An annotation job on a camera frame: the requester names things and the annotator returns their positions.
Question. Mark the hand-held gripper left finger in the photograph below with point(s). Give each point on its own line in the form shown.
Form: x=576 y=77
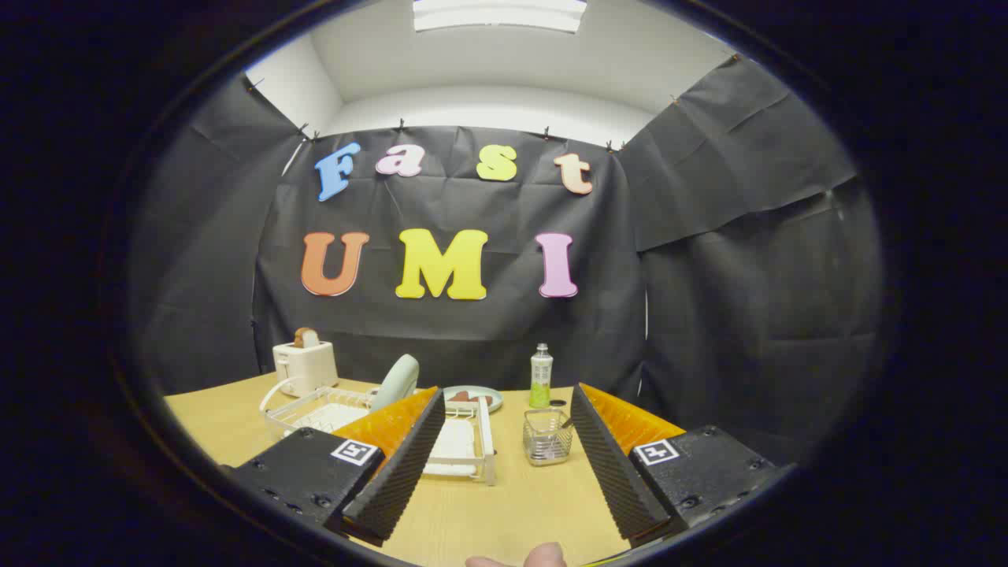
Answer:
x=398 y=472

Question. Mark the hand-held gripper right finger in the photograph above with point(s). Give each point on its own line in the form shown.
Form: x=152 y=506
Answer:
x=610 y=465

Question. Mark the pale green plate with meat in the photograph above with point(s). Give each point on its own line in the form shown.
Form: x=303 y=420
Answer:
x=492 y=392

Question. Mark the white drip tray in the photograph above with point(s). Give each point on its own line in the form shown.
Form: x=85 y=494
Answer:
x=453 y=449

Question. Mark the brown meat piece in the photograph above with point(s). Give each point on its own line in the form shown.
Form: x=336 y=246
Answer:
x=483 y=400
x=460 y=397

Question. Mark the green drink bottle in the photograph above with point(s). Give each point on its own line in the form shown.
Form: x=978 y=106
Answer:
x=541 y=378

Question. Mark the white toaster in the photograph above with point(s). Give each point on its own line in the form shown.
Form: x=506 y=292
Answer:
x=305 y=368

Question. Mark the black backdrop cloth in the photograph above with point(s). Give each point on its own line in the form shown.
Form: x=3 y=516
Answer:
x=472 y=331

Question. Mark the bread slice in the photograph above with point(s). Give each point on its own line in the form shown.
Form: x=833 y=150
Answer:
x=307 y=338

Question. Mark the ceiling light panel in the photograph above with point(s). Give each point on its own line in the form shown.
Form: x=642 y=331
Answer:
x=500 y=14

